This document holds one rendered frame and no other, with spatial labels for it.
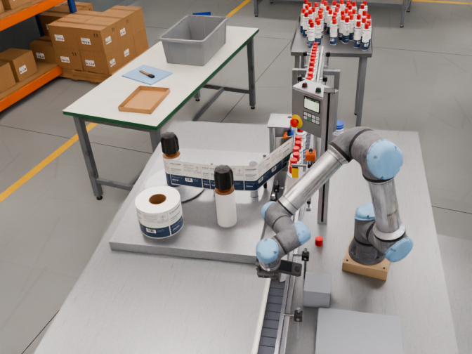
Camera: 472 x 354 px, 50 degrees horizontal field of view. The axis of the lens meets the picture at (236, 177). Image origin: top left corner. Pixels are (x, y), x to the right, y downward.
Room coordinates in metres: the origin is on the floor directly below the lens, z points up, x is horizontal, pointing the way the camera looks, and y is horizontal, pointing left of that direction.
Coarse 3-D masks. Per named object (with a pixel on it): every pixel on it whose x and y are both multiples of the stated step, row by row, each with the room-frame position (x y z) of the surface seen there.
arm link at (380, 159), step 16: (352, 144) 1.43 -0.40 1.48; (368, 144) 1.38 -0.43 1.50; (384, 144) 1.36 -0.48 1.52; (368, 160) 1.34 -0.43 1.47; (384, 160) 1.33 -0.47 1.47; (400, 160) 1.34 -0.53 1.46; (368, 176) 1.36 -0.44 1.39; (384, 176) 1.32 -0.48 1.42; (384, 192) 1.35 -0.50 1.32; (384, 208) 1.36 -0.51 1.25; (384, 224) 1.36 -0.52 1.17; (400, 224) 1.39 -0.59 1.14; (384, 240) 1.36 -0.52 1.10; (400, 240) 1.35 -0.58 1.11; (384, 256) 1.35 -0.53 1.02; (400, 256) 1.35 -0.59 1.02
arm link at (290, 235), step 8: (280, 224) 1.31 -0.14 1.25; (288, 224) 1.30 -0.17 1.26; (296, 224) 1.29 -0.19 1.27; (304, 224) 1.28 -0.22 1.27; (280, 232) 1.27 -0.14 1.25; (288, 232) 1.26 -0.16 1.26; (296, 232) 1.25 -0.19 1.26; (304, 232) 1.26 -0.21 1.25; (280, 240) 1.24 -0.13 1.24; (288, 240) 1.24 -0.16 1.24; (296, 240) 1.24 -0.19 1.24; (304, 240) 1.25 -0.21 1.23; (288, 248) 1.23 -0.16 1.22
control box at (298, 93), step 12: (300, 84) 1.92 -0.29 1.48; (312, 84) 1.91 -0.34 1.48; (300, 96) 1.87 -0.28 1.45; (312, 96) 1.83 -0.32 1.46; (336, 96) 1.84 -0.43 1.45; (300, 108) 1.87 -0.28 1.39; (336, 108) 1.84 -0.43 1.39; (300, 120) 1.87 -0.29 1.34; (336, 120) 1.85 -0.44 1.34; (312, 132) 1.82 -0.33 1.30
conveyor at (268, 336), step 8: (304, 160) 2.25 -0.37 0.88; (304, 168) 2.17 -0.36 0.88; (288, 256) 1.53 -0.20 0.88; (272, 280) 1.41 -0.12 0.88; (272, 288) 1.36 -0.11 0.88; (280, 288) 1.36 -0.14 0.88; (288, 288) 1.36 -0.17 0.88; (272, 296) 1.32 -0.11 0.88; (280, 296) 1.32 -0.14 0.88; (272, 304) 1.28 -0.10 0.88; (280, 304) 1.28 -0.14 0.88; (272, 312) 1.25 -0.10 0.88; (264, 320) 1.21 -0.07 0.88; (272, 320) 1.21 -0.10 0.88; (264, 328) 1.18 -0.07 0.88; (272, 328) 1.18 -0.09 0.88; (264, 336) 1.14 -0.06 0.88; (272, 336) 1.14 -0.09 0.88; (264, 344) 1.11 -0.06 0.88; (272, 344) 1.11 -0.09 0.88; (280, 344) 1.10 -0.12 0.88; (264, 352) 1.08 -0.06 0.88; (272, 352) 1.08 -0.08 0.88
